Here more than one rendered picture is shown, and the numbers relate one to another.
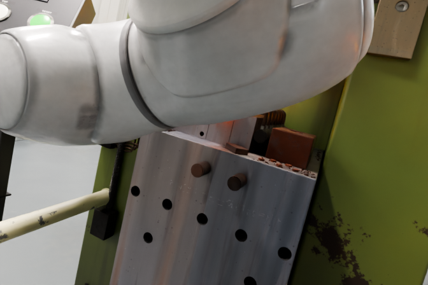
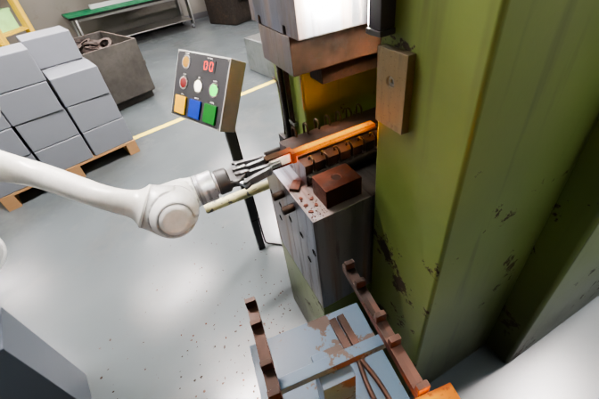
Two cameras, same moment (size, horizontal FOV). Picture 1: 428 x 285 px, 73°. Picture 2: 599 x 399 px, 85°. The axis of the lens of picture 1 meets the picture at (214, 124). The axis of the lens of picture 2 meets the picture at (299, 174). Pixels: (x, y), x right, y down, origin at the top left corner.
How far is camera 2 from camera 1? 0.85 m
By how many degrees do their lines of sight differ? 53
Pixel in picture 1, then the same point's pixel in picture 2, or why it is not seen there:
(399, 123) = (407, 183)
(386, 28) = (383, 101)
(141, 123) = not seen: hidden behind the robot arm
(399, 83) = (404, 150)
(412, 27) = (397, 105)
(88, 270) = not seen: hidden behind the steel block
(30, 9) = (209, 81)
